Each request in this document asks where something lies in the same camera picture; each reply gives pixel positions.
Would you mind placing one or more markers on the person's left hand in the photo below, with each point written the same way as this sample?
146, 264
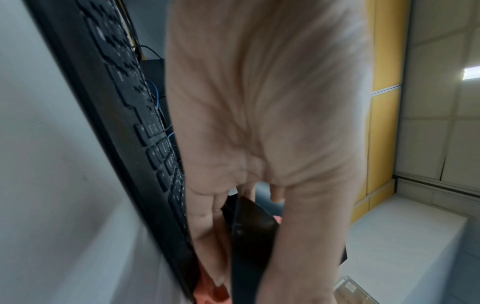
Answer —
270, 89

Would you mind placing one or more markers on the black white-speckled mouse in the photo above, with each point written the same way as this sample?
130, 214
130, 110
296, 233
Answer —
249, 243

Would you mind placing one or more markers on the pink cloth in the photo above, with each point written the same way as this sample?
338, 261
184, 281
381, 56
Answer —
210, 294

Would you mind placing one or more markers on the black keyboard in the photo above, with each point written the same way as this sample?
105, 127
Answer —
123, 104

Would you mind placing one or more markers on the white cabinet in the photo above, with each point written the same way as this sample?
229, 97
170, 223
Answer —
405, 237

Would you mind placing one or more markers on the ceiling light strip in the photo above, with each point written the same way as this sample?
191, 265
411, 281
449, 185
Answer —
472, 73

